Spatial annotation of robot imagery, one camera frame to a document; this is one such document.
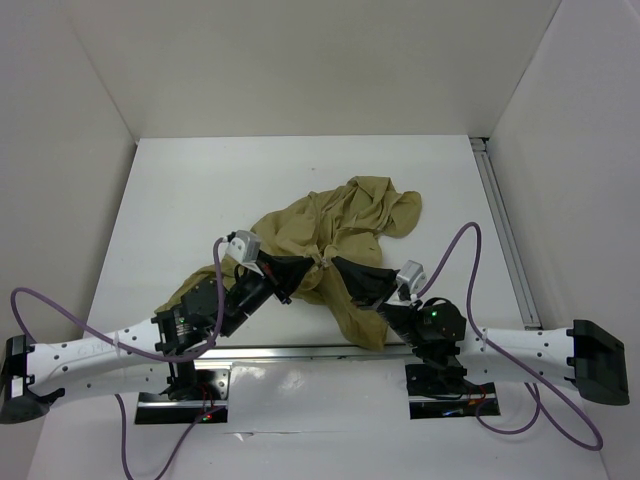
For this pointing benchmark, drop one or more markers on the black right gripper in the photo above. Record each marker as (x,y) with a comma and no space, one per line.
(356,271)

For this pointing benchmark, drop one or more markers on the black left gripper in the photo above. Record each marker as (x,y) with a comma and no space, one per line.
(287,272)

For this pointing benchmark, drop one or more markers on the khaki zip-up jacket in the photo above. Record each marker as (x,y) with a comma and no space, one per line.
(346,222)

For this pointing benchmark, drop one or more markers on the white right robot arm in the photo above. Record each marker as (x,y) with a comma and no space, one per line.
(584,357)

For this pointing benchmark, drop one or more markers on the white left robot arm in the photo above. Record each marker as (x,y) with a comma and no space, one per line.
(156,355)

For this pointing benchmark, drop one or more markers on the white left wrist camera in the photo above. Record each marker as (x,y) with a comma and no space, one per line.
(244,247)

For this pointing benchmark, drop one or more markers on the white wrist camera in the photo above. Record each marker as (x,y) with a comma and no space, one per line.
(410,279)
(244,247)

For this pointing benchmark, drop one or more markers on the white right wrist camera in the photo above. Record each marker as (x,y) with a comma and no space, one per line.
(410,279)

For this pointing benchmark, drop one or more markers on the aluminium rail front edge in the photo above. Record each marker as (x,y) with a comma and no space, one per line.
(337,352)

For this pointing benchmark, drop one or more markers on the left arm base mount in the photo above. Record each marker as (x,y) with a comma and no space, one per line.
(185,395)

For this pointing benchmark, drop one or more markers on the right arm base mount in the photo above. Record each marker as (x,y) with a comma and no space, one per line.
(431,398)

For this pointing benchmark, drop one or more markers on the aluminium rail right side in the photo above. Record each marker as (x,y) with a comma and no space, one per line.
(515,267)

